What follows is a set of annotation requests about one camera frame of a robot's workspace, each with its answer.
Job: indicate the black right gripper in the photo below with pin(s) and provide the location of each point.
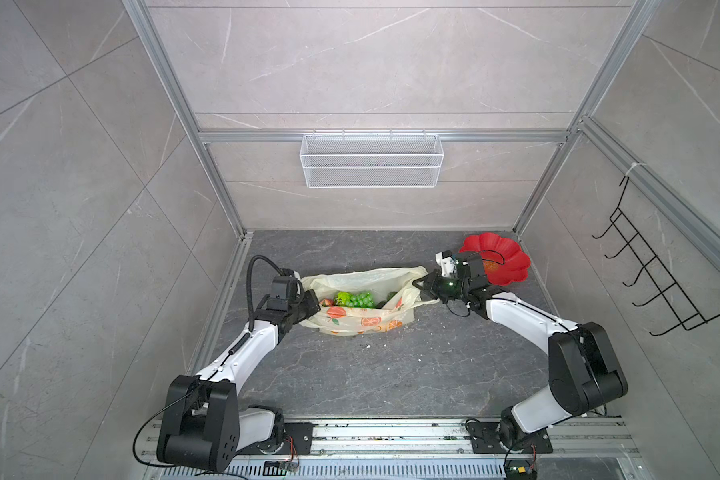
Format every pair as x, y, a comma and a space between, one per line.
434, 278

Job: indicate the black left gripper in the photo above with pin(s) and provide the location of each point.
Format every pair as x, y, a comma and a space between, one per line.
309, 296

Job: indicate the cream printed plastic bag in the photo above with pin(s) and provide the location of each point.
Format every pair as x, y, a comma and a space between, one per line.
395, 296

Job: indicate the red flower-shaped plate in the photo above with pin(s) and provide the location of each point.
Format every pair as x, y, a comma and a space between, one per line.
504, 261

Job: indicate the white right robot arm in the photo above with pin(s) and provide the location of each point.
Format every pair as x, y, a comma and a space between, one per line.
584, 372

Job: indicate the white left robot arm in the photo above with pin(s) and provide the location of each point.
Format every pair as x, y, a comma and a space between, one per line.
202, 425

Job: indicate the green fake grape bunch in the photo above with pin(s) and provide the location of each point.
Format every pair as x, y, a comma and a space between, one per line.
355, 300

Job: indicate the white wire mesh basket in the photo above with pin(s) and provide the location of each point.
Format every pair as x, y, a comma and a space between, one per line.
335, 161

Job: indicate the black wire hook rack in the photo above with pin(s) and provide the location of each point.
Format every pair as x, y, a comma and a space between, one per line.
685, 314

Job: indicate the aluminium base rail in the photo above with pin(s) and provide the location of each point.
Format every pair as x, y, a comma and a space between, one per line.
426, 448

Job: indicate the aluminium frame rail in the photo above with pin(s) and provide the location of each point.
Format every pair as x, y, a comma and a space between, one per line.
147, 32

